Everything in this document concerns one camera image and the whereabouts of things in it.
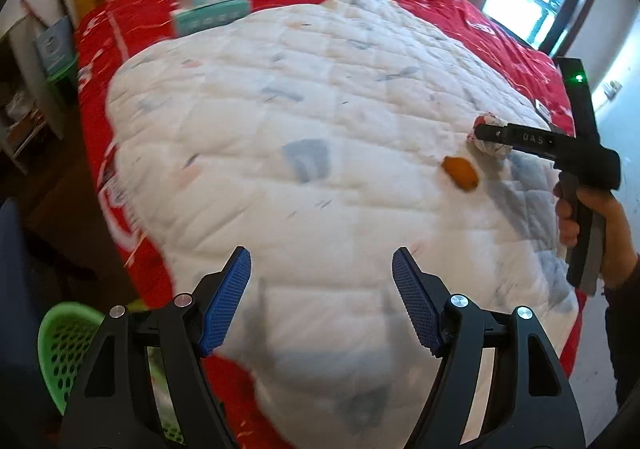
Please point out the person's right hand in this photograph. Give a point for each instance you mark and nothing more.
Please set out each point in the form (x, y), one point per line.
(617, 229)

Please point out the green plastic stool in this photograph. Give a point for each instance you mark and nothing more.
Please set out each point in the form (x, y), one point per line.
(62, 79)

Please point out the teal tissue pack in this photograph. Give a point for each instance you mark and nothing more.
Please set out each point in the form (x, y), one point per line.
(210, 19)

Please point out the blue fabric chair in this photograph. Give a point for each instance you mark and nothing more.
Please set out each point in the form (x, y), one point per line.
(20, 289)

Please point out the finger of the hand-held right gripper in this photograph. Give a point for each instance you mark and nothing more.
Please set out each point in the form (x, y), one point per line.
(525, 139)

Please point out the red printed blanket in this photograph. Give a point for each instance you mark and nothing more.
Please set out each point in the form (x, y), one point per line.
(100, 94)

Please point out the wall socket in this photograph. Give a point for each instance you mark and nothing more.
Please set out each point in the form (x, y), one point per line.
(612, 89)

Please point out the blue-white package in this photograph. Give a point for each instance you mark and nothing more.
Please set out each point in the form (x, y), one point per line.
(54, 46)

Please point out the orange peel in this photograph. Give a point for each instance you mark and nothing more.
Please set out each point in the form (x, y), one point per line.
(461, 173)

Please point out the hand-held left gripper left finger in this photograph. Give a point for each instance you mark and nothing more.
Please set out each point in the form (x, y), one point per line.
(225, 301)

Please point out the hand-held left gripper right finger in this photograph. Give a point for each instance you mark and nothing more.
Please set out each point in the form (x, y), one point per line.
(415, 301)

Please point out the white shelf unit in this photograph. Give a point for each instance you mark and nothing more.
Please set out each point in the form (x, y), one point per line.
(20, 119)

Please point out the green perforated plastic basket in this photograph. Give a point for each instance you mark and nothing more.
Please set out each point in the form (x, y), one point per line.
(60, 329)

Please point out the wrapper ball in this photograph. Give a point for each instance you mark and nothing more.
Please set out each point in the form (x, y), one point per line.
(487, 151)

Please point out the white quilted mat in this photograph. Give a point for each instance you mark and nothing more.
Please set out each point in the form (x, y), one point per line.
(325, 129)

